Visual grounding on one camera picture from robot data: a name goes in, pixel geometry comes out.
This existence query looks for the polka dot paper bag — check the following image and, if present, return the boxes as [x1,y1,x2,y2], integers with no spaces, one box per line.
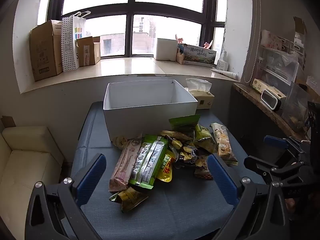
[61,15,80,72]

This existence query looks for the wooden side counter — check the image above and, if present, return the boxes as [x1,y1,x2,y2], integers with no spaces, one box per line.
[231,83,310,140]

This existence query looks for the white paper bag coloured squares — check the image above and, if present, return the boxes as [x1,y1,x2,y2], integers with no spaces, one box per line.
[72,10,91,67]

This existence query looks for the white beaded cord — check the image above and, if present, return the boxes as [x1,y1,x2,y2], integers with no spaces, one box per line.
[244,0,262,84]

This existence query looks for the black chip snack packet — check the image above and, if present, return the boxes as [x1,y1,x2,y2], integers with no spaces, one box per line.
[172,140,200,169]

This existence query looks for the small round jelly cup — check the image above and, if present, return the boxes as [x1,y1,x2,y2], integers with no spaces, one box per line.
[112,135,130,147]

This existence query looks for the brown snack packet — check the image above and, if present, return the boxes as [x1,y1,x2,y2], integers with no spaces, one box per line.
[194,155,214,180]

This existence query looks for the clear plastic drawer organizer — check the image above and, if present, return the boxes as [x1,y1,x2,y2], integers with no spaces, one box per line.
[257,30,307,85]

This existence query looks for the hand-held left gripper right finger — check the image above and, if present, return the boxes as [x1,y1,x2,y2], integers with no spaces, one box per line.
[207,154,290,240]

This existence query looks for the yellow-green snack packet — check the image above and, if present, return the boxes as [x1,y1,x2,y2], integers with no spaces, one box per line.
[194,124,217,154]

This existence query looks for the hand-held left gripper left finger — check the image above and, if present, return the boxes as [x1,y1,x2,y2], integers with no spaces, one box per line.
[25,153,108,240]

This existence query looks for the white cardboard box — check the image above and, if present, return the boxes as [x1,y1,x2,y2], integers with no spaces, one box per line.
[103,80,199,142]

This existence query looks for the beige biscuit snack packet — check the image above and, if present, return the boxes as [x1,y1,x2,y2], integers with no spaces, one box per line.
[209,122,238,166]

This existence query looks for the clear plastic container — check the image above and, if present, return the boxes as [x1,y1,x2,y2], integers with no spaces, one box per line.
[281,81,310,130]

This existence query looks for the white plastic bottle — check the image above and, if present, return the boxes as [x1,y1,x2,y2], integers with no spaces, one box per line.
[216,51,229,71]

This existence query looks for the small brown holder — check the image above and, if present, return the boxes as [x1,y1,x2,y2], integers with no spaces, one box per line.
[176,47,185,65]

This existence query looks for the cream sofa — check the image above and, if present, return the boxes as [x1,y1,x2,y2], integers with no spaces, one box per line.
[0,126,64,240]

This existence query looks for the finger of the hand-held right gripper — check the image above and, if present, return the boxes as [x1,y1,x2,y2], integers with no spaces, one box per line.
[264,135,310,164]
[244,155,310,185]

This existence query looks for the white desk clock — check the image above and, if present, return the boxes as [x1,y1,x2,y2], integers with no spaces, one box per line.
[260,89,282,111]

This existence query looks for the printed landscape box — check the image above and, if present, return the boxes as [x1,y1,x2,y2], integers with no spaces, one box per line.
[181,44,217,67]

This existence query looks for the tissue pack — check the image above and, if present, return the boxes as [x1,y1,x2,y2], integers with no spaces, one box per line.
[184,78,215,110]

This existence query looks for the beige paper pack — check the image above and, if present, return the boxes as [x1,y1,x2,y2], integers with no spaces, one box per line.
[251,78,287,100]

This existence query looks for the dark olive snack packet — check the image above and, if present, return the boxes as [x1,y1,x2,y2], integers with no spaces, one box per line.
[109,187,149,213]

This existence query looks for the pink beige long snack packet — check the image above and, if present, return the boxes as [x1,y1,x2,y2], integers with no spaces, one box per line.
[109,139,143,193]

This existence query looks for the green silver snack packet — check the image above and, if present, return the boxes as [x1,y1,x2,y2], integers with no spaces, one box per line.
[129,135,168,190]

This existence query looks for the small open cardboard box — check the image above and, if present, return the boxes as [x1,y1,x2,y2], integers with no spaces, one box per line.
[76,36,97,67]

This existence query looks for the white box on windowsill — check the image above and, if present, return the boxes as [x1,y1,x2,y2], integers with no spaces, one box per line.
[154,38,178,62]

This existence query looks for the large brown cardboard box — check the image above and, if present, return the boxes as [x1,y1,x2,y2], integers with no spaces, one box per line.
[29,20,63,82]

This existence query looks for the cardboard flap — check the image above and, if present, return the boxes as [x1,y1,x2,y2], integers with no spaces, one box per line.
[1,116,15,128]

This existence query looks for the blue tablecloth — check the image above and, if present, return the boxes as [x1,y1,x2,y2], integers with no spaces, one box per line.
[71,101,265,240]

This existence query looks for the black window frame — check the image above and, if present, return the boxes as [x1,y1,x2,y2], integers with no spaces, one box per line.
[46,0,228,58]

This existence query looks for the white tube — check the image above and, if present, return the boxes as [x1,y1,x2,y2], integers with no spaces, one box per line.
[211,69,239,80]

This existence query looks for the tan yellow snack packet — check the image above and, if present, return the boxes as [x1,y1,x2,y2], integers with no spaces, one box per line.
[160,130,194,142]

